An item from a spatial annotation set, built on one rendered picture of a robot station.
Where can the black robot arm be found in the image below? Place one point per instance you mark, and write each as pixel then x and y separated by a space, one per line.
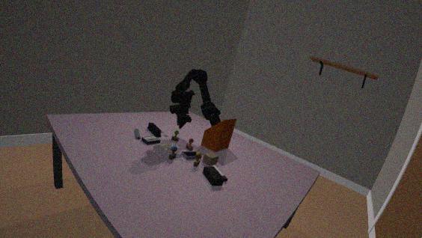
pixel 180 95

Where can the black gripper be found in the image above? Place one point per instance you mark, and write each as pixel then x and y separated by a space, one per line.
pixel 183 117

